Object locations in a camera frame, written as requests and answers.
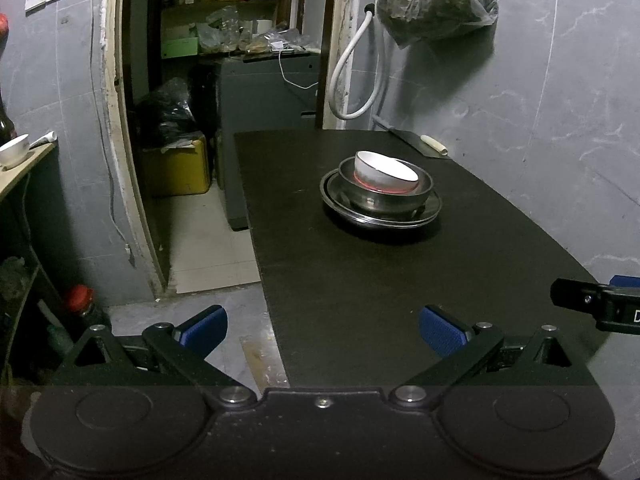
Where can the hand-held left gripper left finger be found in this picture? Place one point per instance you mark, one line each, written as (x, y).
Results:
(205, 328)

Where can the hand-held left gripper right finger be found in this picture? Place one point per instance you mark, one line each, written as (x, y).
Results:
(442, 332)

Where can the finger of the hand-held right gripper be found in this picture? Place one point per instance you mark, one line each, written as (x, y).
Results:
(625, 281)
(575, 292)

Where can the stainless steel bowl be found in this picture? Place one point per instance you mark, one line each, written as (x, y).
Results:
(380, 202)

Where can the wide rimmed stainless steel plate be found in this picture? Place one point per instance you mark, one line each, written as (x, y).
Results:
(334, 203)

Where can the red lidded jar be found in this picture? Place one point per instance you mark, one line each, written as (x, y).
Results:
(82, 302)

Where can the yellow box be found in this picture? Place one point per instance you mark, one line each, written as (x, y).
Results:
(175, 167)

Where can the black plastic bag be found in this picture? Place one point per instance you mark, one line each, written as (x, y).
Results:
(165, 110)

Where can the dark grey cabinet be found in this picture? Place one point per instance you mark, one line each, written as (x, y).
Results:
(265, 110)

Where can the wooden counter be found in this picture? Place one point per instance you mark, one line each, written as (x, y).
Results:
(25, 172)

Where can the white spoon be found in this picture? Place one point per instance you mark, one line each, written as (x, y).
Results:
(44, 139)

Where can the small white footed bowl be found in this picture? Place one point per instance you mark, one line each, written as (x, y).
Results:
(14, 152)

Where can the green box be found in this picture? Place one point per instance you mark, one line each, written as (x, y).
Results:
(180, 47)

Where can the dark glass bottle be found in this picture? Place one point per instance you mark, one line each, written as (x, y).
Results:
(5, 127)

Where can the cluttered storage shelf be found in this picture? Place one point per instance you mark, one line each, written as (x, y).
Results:
(225, 10)

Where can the plastic bag of greens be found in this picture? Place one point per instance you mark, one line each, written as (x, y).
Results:
(432, 0)

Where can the red plastic bag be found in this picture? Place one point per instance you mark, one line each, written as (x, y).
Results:
(2, 24)

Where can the pale door frame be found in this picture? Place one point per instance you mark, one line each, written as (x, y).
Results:
(112, 110)

